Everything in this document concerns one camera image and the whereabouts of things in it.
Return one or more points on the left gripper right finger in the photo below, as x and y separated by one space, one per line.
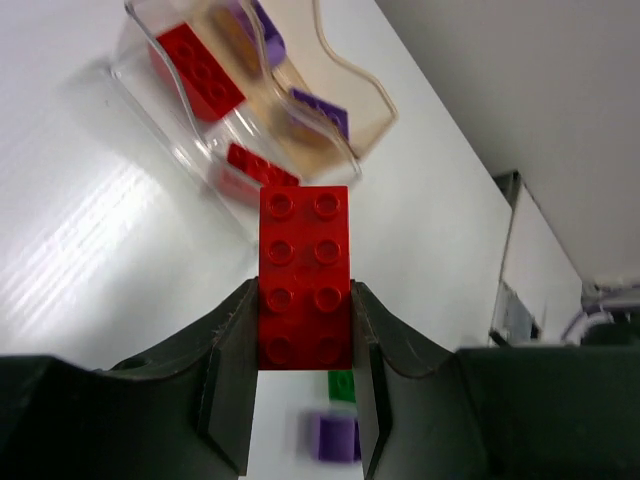
512 412

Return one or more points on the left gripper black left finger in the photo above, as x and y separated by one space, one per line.
182 409

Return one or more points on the purple lego brick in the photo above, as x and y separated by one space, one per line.
330 436

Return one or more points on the green lego brick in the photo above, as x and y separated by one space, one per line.
341 386

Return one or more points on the red lego brick stack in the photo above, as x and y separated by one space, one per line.
304 280

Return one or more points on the clear plastic container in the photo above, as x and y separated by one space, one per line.
152 86

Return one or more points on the purple lego in container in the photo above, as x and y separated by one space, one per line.
275 45

